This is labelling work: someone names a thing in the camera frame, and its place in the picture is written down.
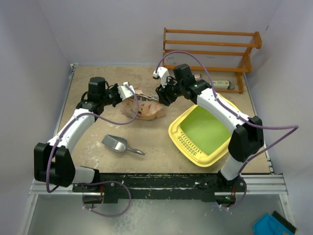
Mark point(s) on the silver metal scoop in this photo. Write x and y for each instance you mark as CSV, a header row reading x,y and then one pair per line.
x,y
119,144

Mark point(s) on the pink patterned bottle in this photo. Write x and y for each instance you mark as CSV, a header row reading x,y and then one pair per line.
x,y
197,77

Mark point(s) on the yellow green litter box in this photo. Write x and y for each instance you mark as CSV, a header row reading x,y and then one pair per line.
x,y
199,136

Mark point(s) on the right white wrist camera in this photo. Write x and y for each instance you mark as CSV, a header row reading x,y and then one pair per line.
x,y
161,74

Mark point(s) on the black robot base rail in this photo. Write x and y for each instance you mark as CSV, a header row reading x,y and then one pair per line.
x,y
207,187

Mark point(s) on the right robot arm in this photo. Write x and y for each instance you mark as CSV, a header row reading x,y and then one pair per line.
x,y
246,138

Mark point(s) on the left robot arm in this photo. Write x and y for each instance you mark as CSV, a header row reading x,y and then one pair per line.
x,y
53,163

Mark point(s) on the blue dustpan with brush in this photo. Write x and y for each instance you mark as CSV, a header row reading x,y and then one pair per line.
x,y
273,224

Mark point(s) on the white bag sealing clip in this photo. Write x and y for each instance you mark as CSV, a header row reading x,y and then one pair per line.
x,y
145,97

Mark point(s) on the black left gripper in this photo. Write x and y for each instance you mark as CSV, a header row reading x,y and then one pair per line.
x,y
115,89

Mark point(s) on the orange wooden shelf rack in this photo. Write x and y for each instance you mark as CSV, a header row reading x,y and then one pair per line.
x,y
226,51

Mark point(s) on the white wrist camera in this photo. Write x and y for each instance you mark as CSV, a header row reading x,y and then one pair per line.
x,y
126,91
161,74

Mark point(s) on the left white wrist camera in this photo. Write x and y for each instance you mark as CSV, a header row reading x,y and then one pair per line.
x,y
126,91

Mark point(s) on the pale green box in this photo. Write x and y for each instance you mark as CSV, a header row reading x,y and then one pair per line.
x,y
221,84

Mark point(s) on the pink cat litter bag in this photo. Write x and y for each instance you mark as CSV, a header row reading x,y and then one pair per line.
x,y
148,110

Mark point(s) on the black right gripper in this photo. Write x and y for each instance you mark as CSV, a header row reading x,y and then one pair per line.
x,y
164,97

